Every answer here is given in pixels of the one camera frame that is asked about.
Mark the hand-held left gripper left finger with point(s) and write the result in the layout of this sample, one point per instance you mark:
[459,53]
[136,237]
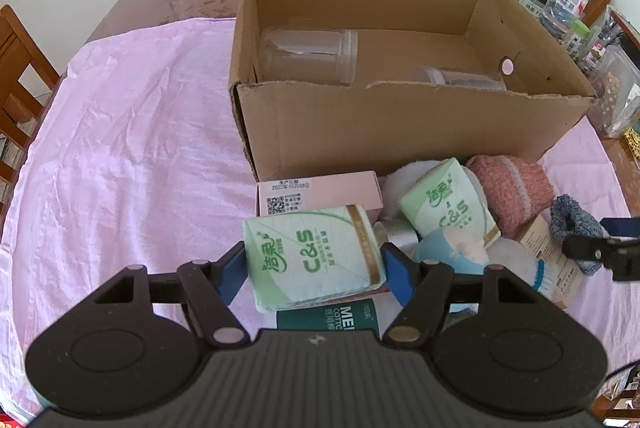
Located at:
[232,273]

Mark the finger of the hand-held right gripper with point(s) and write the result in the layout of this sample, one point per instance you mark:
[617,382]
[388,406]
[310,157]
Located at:
[590,249]
[620,227]

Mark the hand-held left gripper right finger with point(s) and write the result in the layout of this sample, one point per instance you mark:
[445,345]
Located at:
[397,275]

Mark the small beige cardboard box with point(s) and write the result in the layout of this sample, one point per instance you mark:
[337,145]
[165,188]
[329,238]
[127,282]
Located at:
[565,278]

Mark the grey knitted sock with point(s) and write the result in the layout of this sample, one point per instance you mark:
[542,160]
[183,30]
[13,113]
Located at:
[570,215]

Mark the white sock with blue stripes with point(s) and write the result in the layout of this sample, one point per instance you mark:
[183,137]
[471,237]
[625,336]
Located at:
[520,263]

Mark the green white tissue pack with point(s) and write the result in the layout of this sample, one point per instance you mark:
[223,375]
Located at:
[310,258]
[445,203]

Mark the large brown cardboard box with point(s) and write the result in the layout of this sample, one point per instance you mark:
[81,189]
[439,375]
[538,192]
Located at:
[390,133]

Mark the light blue cloth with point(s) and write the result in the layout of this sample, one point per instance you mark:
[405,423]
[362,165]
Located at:
[440,248]

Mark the dark green box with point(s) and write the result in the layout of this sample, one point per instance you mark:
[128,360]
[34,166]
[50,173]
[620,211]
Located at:
[310,318]

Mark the pink fluffy sock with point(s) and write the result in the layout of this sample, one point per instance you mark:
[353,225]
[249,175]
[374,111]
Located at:
[515,190]

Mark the pink cardboard box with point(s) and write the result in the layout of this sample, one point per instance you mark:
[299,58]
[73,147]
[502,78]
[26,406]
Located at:
[330,190]

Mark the clear plastic container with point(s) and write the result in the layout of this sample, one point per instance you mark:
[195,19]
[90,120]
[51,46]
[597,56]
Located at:
[617,93]

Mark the pink table cloth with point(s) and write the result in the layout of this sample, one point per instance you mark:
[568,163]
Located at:
[140,148]

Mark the small green label bottle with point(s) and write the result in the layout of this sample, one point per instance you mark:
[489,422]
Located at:
[576,39]

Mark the small clear plastic jar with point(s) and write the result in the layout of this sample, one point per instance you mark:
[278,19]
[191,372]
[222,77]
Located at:
[470,79]

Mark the large clear plastic jar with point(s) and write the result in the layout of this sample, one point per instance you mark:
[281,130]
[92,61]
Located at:
[305,55]

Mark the jar with black lid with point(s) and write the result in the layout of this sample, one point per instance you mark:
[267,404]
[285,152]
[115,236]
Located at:
[532,0]

